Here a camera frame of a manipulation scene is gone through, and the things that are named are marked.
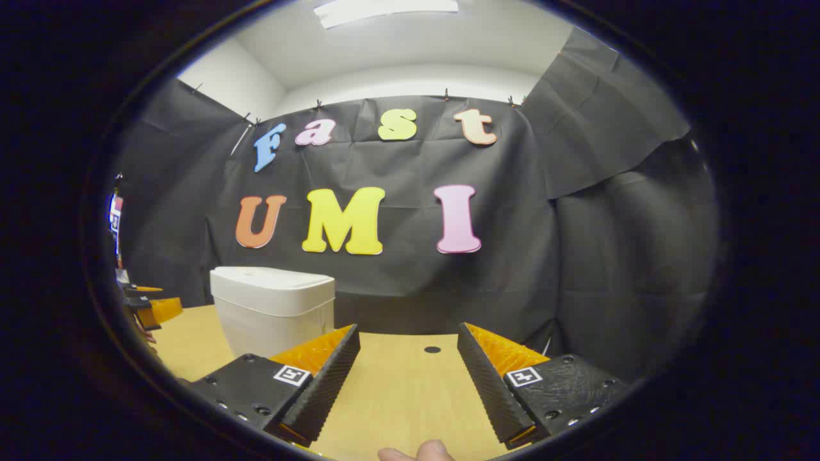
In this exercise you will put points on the black backdrop cloth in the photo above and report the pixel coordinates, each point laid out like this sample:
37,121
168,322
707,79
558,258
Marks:
512,256

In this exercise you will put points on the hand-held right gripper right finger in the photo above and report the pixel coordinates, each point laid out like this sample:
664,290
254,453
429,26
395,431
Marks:
490,390

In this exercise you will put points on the white desktop garbage bin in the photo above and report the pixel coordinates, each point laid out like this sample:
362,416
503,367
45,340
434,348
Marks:
269,307

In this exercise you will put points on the ceiling light panel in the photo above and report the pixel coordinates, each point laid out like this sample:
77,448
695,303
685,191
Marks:
384,11

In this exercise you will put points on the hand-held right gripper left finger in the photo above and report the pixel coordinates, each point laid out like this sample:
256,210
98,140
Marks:
327,384

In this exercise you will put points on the computer monitor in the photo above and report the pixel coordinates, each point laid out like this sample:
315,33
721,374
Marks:
116,214

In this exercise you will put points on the wooden desktop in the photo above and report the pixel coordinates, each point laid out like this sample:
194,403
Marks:
403,397

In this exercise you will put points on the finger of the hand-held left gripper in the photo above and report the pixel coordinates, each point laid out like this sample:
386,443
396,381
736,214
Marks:
144,291
163,310

